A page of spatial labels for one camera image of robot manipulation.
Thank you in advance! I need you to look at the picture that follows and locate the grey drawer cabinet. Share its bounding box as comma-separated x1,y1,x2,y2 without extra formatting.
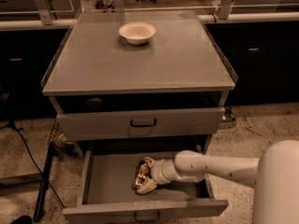
43,10,237,154

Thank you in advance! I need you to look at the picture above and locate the wire basket with items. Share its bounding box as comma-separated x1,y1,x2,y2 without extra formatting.
49,120,75,156

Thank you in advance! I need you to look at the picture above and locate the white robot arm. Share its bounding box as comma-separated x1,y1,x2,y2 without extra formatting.
133,140,299,224

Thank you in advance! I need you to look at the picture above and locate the long counter with dark cabinets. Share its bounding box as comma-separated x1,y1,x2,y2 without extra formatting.
1,21,299,117

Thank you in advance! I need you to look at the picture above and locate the white bowl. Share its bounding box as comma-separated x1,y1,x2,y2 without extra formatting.
119,22,156,45

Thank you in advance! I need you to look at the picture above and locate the orange soda can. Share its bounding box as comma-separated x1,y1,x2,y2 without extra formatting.
132,162,150,190

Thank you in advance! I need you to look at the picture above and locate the grey open middle drawer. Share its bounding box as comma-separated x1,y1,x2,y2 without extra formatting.
64,148,228,224

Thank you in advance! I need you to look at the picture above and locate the grey top drawer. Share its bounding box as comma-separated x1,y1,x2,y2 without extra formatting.
57,107,224,141

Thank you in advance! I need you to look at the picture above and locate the black metal floor bar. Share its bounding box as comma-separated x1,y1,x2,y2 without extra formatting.
33,143,54,222

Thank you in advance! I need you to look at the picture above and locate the black floor cable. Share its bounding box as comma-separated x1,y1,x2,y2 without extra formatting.
0,121,66,209

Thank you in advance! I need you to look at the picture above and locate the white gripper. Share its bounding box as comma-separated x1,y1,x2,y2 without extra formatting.
135,157,177,195

